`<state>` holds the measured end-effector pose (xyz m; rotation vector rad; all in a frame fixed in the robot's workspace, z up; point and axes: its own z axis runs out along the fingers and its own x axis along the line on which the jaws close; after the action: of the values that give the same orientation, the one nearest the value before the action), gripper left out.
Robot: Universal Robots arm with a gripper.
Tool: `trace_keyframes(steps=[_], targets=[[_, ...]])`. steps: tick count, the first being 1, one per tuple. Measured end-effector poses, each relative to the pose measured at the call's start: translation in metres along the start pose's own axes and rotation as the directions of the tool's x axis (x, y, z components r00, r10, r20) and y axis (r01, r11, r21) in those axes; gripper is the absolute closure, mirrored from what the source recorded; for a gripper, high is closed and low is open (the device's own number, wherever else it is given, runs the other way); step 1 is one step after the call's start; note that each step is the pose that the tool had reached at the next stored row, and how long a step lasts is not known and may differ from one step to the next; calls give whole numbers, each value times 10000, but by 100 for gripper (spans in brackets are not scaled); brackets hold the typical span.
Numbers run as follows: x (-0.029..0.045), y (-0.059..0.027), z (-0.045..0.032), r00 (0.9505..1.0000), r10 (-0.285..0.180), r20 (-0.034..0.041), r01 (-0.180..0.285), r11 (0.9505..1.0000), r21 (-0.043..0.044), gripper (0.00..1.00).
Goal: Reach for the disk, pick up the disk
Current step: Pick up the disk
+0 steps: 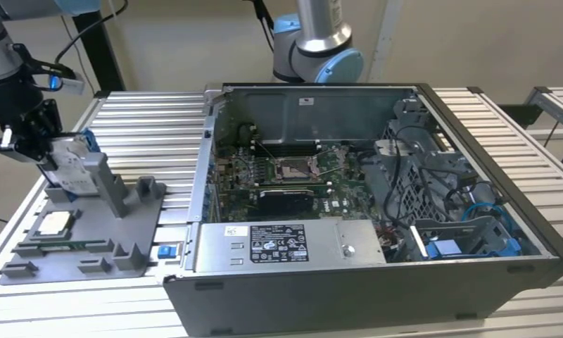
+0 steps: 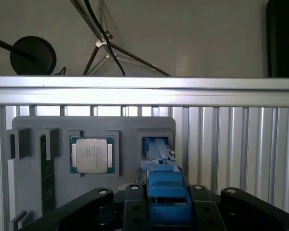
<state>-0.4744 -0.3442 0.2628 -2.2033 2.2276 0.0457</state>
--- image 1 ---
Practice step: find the grey parts rack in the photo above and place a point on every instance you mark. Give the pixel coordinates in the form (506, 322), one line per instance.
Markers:
(99, 229)

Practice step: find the black open PC case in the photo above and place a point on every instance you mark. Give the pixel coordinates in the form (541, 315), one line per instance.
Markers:
(357, 299)

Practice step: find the CPU socket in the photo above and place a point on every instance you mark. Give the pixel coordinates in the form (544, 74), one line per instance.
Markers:
(294, 169)

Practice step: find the hard disk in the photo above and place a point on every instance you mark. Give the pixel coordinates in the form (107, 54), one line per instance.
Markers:
(75, 169)

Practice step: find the white upright post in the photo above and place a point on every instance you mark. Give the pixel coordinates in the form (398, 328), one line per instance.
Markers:
(385, 35)

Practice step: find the grey metal disk bay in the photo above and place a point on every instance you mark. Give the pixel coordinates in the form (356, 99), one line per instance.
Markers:
(404, 183)

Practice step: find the metal slat side table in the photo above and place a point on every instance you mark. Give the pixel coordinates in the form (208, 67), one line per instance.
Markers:
(558, 102)

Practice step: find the blue case latch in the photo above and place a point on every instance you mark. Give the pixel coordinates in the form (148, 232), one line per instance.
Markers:
(164, 252)

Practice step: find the silver power supply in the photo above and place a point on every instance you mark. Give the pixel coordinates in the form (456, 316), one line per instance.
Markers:
(216, 246)

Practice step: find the silver CPU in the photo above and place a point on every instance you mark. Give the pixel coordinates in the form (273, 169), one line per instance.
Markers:
(55, 222)

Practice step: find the green motherboard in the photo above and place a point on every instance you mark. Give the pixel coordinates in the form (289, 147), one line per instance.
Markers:
(342, 197)

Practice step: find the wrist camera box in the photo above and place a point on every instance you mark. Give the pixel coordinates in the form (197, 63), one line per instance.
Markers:
(68, 82)

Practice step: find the black upright post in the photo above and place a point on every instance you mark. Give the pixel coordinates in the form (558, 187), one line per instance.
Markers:
(99, 49)

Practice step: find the black graphics card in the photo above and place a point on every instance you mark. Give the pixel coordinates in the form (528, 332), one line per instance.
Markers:
(286, 202)

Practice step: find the green RAM stick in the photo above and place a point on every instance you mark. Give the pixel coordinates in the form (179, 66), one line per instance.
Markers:
(61, 245)

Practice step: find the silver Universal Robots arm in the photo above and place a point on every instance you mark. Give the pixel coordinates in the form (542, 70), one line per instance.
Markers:
(318, 35)

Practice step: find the black table bracket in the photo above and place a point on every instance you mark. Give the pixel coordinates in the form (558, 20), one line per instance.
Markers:
(521, 115)

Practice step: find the installed disk blue carrier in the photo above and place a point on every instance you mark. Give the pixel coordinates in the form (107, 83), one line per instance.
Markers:
(444, 248)

